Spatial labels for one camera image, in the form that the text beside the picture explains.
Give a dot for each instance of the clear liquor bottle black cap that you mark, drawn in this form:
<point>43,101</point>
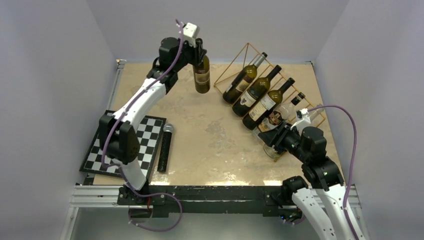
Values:
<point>282,113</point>

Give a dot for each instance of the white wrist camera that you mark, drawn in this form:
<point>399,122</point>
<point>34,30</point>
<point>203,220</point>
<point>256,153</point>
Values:
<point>303,120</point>
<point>190,33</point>

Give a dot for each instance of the gold wire wine rack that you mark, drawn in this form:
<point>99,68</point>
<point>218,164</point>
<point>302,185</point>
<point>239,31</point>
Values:
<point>251,54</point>

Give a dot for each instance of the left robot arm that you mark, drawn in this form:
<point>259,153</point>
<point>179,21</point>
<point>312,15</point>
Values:
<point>118,132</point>

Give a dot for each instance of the black table front rail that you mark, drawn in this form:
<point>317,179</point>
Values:
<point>207,199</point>

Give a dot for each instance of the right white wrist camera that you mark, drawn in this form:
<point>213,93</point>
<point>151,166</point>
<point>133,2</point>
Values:
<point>303,120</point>

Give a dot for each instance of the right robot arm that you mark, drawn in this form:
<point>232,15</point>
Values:
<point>320,193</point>

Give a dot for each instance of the clear glass bottle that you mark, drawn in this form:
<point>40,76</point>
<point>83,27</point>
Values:
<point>271,150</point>

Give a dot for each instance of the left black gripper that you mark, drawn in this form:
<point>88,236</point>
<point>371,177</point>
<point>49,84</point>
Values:
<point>198,53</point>

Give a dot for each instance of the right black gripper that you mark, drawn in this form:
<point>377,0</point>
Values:
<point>277,136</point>

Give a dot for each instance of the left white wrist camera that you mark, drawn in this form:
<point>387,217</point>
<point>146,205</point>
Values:
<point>190,33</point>

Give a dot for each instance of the dark wine bottle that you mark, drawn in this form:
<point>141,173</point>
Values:
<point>254,92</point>
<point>266,105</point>
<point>201,75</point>
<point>243,79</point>

